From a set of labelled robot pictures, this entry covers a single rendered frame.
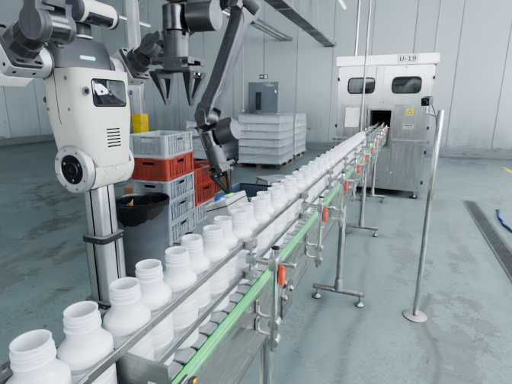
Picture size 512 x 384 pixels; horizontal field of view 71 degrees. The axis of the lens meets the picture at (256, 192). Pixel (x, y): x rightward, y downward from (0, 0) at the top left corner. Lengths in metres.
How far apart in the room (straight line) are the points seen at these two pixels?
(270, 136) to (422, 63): 3.45
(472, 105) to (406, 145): 5.77
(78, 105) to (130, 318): 0.83
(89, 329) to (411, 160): 5.58
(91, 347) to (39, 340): 0.05
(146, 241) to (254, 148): 5.32
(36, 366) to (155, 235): 2.57
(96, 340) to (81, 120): 0.85
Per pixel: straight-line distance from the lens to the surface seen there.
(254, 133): 7.93
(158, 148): 3.51
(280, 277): 0.76
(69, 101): 1.23
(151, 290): 0.55
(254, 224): 0.84
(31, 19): 1.08
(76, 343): 0.47
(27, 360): 0.43
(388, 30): 11.49
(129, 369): 0.52
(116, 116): 1.29
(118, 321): 0.51
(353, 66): 5.88
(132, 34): 11.48
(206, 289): 0.66
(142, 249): 3.00
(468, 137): 11.46
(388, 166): 5.86
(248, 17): 1.22
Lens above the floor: 1.39
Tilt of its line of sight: 14 degrees down
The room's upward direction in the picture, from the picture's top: straight up
